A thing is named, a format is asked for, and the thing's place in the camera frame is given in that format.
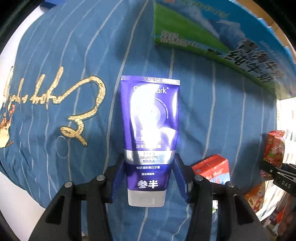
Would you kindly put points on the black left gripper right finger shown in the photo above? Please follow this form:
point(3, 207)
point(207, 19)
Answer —
point(236, 219)

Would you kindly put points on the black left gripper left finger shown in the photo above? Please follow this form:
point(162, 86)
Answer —
point(62, 219)

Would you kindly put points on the red snack packet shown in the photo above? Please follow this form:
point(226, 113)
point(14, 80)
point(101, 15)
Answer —
point(273, 154)

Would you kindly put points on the orange snack packet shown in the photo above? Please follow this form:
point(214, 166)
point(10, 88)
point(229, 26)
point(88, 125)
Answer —
point(255, 197)

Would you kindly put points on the red white milk carton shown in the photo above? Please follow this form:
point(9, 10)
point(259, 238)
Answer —
point(215, 168)

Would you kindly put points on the purple toothpaste tube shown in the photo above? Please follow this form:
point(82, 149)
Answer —
point(150, 111)

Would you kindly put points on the blue striped blanket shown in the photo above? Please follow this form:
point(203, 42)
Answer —
point(222, 112)

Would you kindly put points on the cardboard box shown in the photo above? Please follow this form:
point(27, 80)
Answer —
point(227, 32)

